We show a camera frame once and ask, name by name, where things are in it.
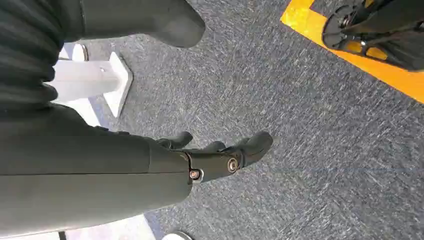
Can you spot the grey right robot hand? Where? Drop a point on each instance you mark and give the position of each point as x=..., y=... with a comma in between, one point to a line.
x=82, y=172

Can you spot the white table panel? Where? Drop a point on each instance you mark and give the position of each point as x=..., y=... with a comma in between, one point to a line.
x=109, y=230

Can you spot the white table leg with foot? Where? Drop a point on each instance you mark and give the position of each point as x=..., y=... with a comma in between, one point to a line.
x=86, y=79

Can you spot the white round furniture foot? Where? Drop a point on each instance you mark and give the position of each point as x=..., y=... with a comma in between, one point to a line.
x=177, y=236

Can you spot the ribbed grey right arm sleeve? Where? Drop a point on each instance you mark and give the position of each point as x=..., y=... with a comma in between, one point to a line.
x=26, y=49

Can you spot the yellow floor tape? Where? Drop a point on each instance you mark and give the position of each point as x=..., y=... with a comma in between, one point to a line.
x=397, y=78

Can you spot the black robot foot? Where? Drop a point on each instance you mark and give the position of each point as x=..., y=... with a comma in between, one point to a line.
x=391, y=26

